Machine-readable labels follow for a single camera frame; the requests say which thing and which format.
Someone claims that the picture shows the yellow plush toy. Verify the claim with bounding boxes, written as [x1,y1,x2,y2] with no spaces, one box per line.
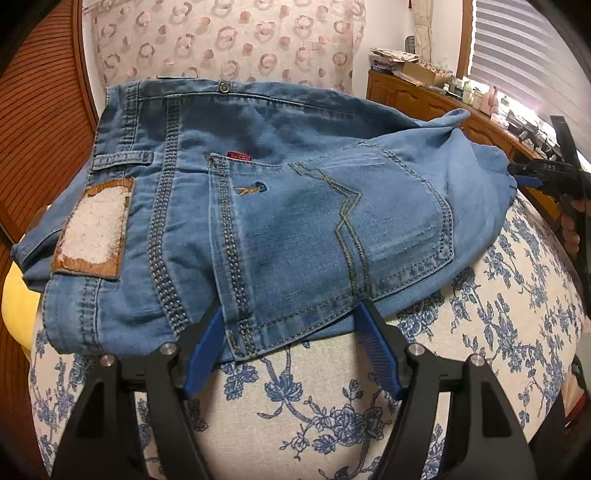
[0,267,42,361]

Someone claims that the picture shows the wooden cabinet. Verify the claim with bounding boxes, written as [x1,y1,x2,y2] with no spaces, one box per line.
[367,69,573,250]

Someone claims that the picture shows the ribbed wooden panel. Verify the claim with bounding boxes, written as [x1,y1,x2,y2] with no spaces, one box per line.
[0,0,100,480]

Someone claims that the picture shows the stack of papers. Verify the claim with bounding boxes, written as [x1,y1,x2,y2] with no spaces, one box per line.
[369,46,421,70]

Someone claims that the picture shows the white window blind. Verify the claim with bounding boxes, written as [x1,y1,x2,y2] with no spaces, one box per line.
[471,0,591,153]

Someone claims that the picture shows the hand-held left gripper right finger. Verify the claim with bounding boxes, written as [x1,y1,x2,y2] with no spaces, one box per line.
[360,300,539,480]

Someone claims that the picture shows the cream curtain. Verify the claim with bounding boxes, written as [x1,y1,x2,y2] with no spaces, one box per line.
[412,0,437,58]

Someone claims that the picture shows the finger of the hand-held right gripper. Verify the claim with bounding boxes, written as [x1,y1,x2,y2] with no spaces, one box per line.
[509,160,573,191]

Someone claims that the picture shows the black device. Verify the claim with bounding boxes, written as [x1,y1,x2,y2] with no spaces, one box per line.
[505,111,561,153]

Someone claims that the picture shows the blue floral bed sheet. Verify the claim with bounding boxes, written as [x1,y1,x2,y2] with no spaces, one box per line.
[28,185,587,480]

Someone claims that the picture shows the blue denim pants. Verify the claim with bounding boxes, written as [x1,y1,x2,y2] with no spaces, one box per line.
[10,78,519,370]

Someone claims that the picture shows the pink bottle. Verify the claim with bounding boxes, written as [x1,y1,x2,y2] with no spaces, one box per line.
[480,85,502,114]

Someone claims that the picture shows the cardboard box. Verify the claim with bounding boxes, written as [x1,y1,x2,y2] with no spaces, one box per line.
[397,60,455,88]

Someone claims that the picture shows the sheer curtain with pink circles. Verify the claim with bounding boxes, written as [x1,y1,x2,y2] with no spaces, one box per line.
[90,0,368,95]

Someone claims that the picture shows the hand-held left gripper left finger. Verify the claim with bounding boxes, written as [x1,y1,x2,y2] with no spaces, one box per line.
[51,305,227,480]

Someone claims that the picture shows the person's right hand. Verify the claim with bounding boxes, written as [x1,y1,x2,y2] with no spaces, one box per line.
[567,203,584,257]

